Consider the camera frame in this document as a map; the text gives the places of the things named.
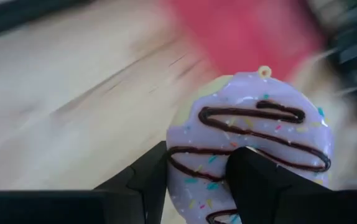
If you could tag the pink plastic bin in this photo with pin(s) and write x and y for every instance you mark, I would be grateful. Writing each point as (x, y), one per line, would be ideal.
(243, 37)

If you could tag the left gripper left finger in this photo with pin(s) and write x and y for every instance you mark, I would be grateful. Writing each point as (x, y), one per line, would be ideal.
(144, 186)

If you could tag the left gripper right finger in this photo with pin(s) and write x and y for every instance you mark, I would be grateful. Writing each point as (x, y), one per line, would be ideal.
(259, 193)

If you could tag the purple frosted toy donut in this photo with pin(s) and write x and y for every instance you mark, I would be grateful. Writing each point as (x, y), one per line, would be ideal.
(250, 90)

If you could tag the black aluminium table frame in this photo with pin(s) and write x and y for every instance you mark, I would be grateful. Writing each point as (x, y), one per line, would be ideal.
(10, 18)

